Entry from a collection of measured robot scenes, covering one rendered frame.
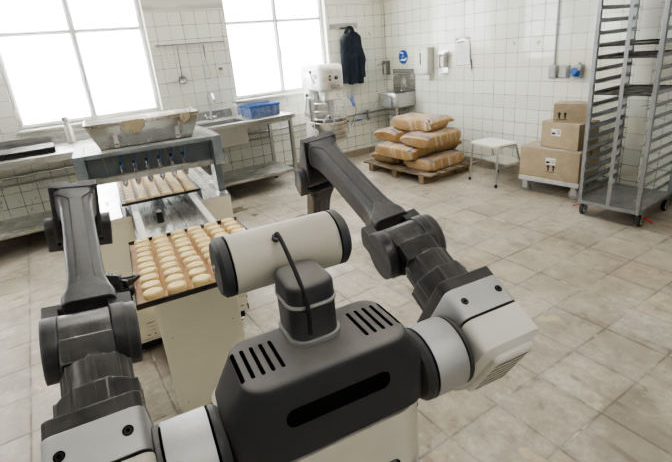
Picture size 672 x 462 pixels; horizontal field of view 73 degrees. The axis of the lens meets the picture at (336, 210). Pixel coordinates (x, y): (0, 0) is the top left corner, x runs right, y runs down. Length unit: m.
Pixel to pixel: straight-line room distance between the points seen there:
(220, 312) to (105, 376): 1.56
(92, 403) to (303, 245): 0.26
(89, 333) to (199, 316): 1.50
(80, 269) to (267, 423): 0.35
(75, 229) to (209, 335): 1.41
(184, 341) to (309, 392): 1.67
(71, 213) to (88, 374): 0.34
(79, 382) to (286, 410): 0.22
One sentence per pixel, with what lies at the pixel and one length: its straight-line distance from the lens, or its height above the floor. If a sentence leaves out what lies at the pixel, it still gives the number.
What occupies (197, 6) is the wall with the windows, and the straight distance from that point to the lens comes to 5.85.
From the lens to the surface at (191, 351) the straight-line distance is 2.16.
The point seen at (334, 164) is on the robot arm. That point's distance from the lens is 0.90.
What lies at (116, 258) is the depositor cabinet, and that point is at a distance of 2.67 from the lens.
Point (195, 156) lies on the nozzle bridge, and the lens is 2.65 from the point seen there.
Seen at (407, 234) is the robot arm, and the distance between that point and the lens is 0.71.
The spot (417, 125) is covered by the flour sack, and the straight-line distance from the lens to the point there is 5.55.
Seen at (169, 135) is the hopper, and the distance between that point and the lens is 2.61.
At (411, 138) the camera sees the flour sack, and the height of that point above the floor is 0.50.
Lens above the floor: 1.57
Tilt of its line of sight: 20 degrees down
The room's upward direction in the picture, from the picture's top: 5 degrees counter-clockwise
